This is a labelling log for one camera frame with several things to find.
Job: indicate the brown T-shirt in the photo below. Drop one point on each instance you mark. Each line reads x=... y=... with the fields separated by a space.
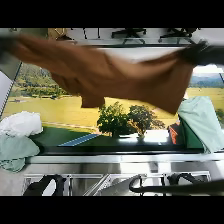
x=110 y=75

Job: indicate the orange garment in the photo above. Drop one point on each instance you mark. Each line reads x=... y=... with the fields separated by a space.
x=173 y=133

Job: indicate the black office chair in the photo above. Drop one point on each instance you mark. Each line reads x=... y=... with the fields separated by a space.
x=178 y=32
x=129 y=32

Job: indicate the dark green garment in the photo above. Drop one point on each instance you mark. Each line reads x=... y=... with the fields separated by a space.
x=190 y=137

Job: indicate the pale green garment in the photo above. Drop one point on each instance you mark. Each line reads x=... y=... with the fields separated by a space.
x=15 y=150
x=204 y=121

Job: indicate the white garment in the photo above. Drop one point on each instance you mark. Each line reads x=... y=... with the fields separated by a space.
x=20 y=124

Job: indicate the silver frame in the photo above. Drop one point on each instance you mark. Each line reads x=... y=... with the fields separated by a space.
x=100 y=159

